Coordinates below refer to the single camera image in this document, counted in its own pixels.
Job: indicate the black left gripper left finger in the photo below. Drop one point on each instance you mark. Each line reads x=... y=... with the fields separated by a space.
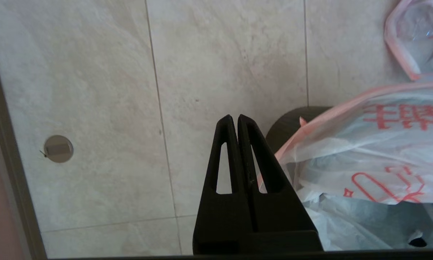
x=220 y=216

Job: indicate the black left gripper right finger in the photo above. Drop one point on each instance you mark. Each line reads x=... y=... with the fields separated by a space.
x=281 y=213

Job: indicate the white bag with red print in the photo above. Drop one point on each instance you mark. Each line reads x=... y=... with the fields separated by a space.
x=364 y=151

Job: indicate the black round trash bin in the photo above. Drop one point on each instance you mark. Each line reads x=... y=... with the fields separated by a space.
x=285 y=130

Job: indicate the round metal floor drain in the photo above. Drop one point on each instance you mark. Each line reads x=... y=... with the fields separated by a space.
x=59 y=148

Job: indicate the clear plastic bottle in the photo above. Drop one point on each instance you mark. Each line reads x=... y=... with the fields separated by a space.
x=418 y=18

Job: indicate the white red bag with rubbish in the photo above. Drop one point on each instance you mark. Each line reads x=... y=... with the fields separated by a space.
x=400 y=54

